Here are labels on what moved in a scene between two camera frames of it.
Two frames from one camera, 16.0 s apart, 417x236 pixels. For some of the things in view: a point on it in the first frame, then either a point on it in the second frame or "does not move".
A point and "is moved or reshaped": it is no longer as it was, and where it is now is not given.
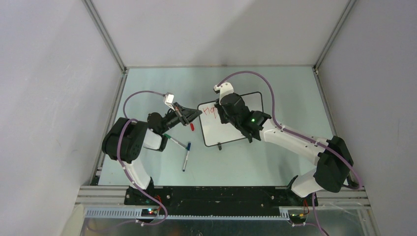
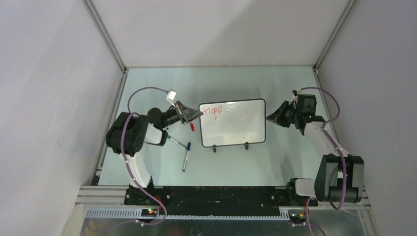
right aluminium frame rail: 317,63 does not move
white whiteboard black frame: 215,132 is moved or reshaped
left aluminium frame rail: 105,35 does not move
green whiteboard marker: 176,141 does not move
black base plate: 181,200 does not move
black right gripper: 223,119 → 277,117
